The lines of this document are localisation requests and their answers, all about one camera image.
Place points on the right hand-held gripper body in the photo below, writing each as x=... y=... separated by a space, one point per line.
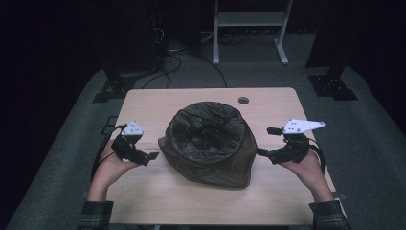
x=295 y=150

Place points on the white metal stand frame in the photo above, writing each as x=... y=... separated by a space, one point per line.
x=250 y=18

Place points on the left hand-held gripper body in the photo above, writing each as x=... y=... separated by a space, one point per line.
x=130 y=151

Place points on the black plastic garbage bag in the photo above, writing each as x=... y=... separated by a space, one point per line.
x=207 y=143

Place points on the grey round table grommet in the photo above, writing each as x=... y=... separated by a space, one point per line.
x=243 y=100

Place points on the person's left hand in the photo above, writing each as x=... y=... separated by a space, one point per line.
x=108 y=171

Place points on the person's right hand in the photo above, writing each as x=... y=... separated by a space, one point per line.
x=311 y=171

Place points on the black stand base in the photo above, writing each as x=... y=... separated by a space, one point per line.
x=332 y=86
x=113 y=89

